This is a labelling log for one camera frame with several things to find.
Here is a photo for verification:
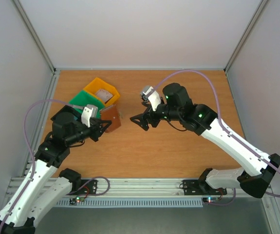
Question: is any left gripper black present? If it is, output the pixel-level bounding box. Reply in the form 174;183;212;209
66;117;112;146

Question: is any brown leather card holder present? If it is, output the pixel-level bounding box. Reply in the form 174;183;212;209
100;104;121;133

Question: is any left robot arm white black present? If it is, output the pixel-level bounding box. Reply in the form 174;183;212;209
0;105;112;234

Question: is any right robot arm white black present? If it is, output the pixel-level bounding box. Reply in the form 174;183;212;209
130;83;280;198

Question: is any cards stack in yellow bin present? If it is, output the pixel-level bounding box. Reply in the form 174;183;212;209
95;89;113;103

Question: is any green plastic bin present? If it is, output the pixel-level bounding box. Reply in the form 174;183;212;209
69;90;105;118

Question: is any black plastic bin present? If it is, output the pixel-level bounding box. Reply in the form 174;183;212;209
50;107;82;122

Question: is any yellow plastic bin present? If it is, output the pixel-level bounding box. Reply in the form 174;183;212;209
83;77;120;107

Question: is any left small circuit board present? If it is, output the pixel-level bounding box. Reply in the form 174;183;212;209
69;197;85;205

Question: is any small circuit board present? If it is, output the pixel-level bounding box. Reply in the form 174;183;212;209
69;197;85;205
203;196;220;203

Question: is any right small circuit board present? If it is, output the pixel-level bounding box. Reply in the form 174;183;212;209
203;196;220;203

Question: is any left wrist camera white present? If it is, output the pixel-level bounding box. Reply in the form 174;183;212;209
81;104;98;128

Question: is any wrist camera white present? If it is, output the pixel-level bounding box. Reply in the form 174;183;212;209
141;85;162;112
81;104;98;128

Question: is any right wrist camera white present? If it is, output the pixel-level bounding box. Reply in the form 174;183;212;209
141;85;162;112

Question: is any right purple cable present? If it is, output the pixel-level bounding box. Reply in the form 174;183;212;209
151;69;280;207

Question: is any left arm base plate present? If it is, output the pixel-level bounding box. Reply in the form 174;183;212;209
68;179;98;195

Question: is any aluminium front rail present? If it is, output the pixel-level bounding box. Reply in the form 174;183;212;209
5;177;274;198

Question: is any grey slotted cable duct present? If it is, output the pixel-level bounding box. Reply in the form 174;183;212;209
56;197;203;209

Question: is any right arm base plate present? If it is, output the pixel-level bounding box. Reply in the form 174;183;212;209
179;179;227;196

